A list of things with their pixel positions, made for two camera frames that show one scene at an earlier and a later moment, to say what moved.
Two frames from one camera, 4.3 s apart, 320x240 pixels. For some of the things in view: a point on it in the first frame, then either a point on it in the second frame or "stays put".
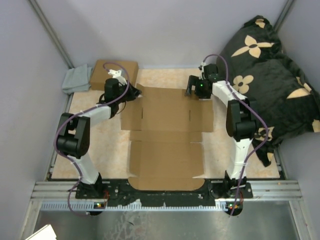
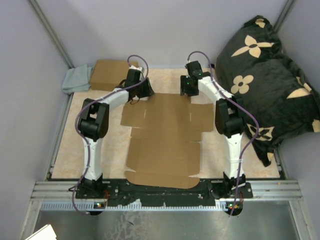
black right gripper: [194, 81] → [183, 90]
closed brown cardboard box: [99, 74] stays put
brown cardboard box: [166, 128] stays put
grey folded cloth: [77, 79] stays put
